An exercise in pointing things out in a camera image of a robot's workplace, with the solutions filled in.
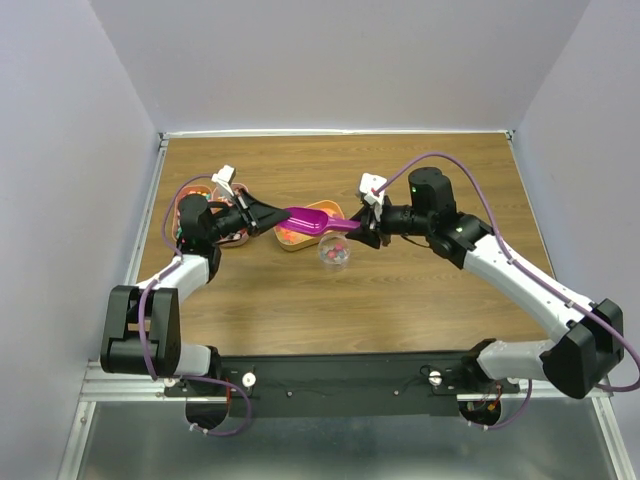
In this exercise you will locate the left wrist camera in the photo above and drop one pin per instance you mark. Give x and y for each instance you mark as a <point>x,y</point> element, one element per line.
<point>223,180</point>

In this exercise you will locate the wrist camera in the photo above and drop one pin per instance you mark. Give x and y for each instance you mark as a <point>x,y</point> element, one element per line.
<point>372,193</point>
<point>223,180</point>

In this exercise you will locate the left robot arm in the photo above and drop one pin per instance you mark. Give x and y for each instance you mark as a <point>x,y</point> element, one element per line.
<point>142,331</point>

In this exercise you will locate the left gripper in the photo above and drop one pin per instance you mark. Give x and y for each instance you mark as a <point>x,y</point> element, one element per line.
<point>260,215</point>

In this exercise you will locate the pink tray of lollipops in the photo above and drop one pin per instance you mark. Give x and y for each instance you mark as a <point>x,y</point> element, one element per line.
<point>239,237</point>

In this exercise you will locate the clear plastic cup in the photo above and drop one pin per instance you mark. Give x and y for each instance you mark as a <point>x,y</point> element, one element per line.
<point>334,251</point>

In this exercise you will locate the magenta plastic scoop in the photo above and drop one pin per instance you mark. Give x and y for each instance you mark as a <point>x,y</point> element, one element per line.
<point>314,222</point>

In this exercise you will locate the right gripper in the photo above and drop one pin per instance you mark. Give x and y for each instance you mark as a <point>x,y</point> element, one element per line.
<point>369,227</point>

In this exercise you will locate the aluminium frame rail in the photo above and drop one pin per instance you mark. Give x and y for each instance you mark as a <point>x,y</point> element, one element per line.
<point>381,416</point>

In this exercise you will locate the orange tray of star candies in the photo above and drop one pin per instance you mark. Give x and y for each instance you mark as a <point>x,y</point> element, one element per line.
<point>293,241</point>

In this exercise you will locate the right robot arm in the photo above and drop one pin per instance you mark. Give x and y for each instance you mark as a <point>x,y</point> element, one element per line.
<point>582,344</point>

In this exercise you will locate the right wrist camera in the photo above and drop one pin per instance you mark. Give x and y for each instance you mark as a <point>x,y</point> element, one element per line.
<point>372,193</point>

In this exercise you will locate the pink tray of wrapped candies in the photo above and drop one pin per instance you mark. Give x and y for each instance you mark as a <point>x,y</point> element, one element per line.
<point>191,202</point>

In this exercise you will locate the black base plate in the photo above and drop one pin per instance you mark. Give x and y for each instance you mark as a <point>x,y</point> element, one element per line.
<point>340,385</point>

